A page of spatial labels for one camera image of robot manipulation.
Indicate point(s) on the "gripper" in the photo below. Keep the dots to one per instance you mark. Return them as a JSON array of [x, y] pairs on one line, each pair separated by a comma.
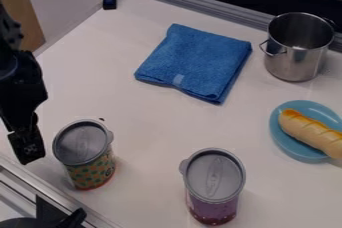
[[22, 88]]

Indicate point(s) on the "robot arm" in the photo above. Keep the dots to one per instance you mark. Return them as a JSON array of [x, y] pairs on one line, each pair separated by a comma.
[[8, 32]]

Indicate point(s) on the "blue-spotted yellow can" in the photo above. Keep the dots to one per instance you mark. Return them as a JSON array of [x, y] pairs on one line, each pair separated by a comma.
[[87, 158]]

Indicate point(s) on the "purple can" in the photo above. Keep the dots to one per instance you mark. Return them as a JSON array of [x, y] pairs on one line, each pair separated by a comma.
[[214, 185]]

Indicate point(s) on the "silver pot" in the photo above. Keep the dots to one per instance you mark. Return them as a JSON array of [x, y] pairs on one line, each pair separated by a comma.
[[296, 52]]

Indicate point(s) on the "black stand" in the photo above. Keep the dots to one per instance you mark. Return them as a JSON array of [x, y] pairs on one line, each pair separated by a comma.
[[49, 217]]

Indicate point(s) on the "brown board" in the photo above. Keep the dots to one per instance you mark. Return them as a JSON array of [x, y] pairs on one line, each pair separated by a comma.
[[20, 8]]

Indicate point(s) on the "blue cloth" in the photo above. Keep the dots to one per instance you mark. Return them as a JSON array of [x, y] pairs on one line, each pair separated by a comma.
[[196, 60]]

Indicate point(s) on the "blue plate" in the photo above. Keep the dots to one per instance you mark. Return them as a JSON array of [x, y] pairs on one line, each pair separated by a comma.
[[291, 142]]

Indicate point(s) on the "toy bread loaf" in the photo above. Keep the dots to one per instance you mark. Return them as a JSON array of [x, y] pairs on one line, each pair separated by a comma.
[[314, 132]]

